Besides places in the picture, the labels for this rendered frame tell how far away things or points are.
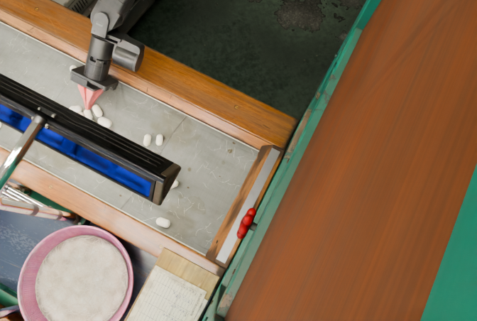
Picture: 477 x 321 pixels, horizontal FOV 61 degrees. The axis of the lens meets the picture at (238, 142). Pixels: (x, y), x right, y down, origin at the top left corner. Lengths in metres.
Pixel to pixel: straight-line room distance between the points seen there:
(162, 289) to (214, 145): 0.37
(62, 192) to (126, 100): 0.29
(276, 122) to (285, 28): 1.07
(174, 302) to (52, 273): 0.32
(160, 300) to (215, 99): 0.51
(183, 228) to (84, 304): 0.29
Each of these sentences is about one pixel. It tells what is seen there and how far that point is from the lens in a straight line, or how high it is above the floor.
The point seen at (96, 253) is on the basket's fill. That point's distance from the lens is 1.09.
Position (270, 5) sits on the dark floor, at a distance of 2.14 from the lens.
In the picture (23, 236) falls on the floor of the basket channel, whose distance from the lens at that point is 1.22.
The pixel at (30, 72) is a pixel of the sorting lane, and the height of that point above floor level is 0.74.
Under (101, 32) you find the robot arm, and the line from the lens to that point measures 1.01.
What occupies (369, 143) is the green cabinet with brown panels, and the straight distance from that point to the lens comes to 0.17.
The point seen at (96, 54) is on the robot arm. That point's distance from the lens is 1.05.
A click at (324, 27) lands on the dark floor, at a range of 2.12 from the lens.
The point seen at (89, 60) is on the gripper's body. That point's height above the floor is 0.87.
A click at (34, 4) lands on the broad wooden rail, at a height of 0.76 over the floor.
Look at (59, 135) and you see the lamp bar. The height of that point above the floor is 1.10.
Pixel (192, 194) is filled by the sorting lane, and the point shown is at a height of 0.74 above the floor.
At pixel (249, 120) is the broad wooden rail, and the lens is 1.06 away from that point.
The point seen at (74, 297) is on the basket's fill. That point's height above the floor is 0.73.
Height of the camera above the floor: 1.77
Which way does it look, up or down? 75 degrees down
